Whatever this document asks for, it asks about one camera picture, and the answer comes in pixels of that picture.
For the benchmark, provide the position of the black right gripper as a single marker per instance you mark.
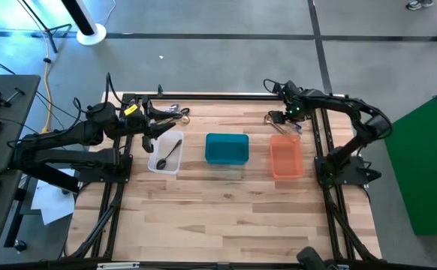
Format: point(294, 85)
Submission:
point(295, 103)

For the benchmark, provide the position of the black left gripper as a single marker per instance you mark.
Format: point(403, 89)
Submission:
point(147, 144)

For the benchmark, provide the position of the black spoon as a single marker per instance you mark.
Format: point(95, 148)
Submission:
point(182, 110)
point(161, 164)

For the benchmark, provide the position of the clear plastic bin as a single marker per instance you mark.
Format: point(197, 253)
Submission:
point(175, 167)

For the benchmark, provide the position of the teal plastic bin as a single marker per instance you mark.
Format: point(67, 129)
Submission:
point(226, 148)

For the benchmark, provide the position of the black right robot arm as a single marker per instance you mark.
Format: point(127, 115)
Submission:
point(338, 103)

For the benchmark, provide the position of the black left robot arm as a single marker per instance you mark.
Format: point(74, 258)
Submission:
point(64, 137)

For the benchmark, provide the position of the orange plastic bin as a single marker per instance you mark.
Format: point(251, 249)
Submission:
point(287, 157)

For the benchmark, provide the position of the black pole with white base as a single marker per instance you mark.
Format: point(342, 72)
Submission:
point(91, 37)

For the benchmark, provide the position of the white paper sheets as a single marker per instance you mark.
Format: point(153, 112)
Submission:
point(51, 202)

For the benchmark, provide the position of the black tripod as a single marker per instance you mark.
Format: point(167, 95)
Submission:
point(49, 30)

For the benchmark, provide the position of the grey desk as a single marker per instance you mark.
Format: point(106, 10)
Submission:
point(12, 97)

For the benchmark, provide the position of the green board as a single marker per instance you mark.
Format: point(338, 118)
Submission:
point(428, 168)

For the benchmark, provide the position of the person's shoe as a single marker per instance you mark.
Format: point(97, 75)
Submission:
point(419, 3)

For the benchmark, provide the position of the black caster wheel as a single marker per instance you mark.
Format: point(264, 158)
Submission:
point(19, 246)

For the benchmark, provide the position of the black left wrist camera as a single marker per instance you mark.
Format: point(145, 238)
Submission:
point(131, 110)

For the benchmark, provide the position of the black aluminium rig frame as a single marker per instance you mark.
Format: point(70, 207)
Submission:
point(222, 96)

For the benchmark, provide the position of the silver metal bracket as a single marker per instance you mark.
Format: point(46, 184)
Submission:
point(344, 267)
point(118, 266)

